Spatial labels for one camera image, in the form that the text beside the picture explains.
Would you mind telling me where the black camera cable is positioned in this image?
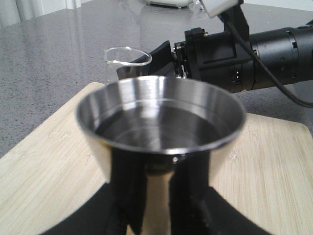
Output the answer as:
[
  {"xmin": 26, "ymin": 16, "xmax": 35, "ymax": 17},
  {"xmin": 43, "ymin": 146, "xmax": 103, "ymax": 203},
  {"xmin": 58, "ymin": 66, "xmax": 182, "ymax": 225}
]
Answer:
[{"xmin": 220, "ymin": 14, "xmax": 313, "ymax": 108}]

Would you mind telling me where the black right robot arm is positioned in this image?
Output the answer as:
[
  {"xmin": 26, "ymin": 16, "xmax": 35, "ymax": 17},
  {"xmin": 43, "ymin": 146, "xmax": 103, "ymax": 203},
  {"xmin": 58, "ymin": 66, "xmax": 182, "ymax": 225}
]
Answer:
[{"xmin": 116, "ymin": 25, "xmax": 313, "ymax": 93}]

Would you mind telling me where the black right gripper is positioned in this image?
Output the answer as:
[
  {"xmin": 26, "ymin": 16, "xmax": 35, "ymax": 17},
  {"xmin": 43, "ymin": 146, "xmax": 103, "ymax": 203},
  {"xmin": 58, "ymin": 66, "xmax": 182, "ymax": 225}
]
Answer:
[{"xmin": 116, "ymin": 27, "xmax": 254, "ymax": 93}]

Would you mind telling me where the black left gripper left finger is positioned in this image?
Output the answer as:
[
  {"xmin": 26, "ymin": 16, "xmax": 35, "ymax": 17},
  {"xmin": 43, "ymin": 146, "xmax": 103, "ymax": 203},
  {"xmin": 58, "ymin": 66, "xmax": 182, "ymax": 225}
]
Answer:
[{"xmin": 46, "ymin": 149, "xmax": 147, "ymax": 235}]

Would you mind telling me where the steel double jigger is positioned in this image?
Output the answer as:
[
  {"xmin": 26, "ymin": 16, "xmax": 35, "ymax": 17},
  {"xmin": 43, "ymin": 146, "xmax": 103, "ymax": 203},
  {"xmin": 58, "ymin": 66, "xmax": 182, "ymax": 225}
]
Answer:
[{"xmin": 76, "ymin": 76, "xmax": 246, "ymax": 235}]

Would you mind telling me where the wooden cutting board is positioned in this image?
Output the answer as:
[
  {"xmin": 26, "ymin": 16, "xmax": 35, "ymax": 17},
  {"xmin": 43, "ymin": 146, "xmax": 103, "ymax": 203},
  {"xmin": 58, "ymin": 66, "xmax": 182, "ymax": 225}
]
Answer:
[{"xmin": 0, "ymin": 82, "xmax": 313, "ymax": 235}]

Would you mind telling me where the grey curtain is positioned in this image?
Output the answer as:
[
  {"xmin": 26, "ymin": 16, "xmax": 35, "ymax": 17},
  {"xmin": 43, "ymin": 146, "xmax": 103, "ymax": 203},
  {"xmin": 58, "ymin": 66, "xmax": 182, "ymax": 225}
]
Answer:
[{"xmin": 0, "ymin": 0, "xmax": 89, "ymax": 28}]

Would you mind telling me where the small glass beaker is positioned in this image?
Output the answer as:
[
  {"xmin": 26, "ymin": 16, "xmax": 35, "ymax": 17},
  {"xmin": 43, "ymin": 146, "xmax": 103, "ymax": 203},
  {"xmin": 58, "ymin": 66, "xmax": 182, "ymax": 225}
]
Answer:
[{"xmin": 104, "ymin": 46, "xmax": 152, "ymax": 84}]

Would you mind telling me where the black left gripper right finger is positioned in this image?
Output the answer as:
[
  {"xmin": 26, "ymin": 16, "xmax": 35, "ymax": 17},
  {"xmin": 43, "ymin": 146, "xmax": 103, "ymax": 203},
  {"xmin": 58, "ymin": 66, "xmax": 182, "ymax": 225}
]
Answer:
[{"xmin": 169, "ymin": 150, "xmax": 268, "ymax": 235}]

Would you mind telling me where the white appliance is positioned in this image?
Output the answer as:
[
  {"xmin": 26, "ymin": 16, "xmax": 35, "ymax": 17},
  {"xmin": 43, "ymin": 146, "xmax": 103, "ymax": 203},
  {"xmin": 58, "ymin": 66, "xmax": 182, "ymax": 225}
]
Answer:
[{"xmin": 144, "ymin": 0, "xmax": 194, "ymax": 8}]

